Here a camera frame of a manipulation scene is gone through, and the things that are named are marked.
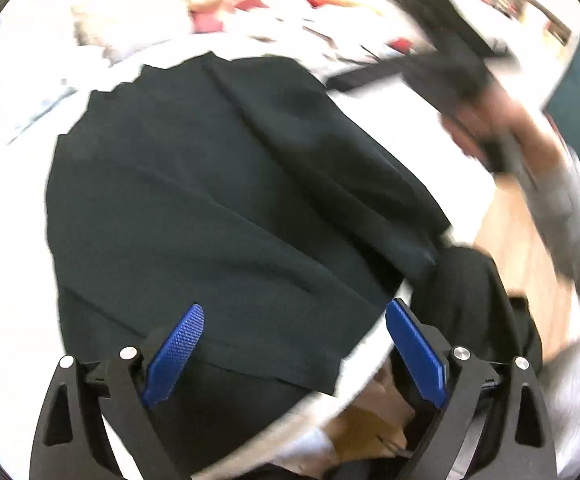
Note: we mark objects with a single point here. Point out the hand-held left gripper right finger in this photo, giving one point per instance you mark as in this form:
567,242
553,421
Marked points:
414,355

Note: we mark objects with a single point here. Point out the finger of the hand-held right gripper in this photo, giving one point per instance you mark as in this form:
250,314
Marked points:
369,72

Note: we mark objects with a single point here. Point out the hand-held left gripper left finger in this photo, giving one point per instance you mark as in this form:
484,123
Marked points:
175,355

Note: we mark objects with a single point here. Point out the black garment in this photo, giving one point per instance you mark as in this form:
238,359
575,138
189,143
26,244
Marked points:
210,200

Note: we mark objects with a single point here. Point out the person's right forearm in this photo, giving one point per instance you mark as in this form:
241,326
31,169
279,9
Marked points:
564,210

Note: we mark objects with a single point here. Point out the person's right hand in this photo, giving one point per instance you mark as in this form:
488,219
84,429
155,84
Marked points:
514,120

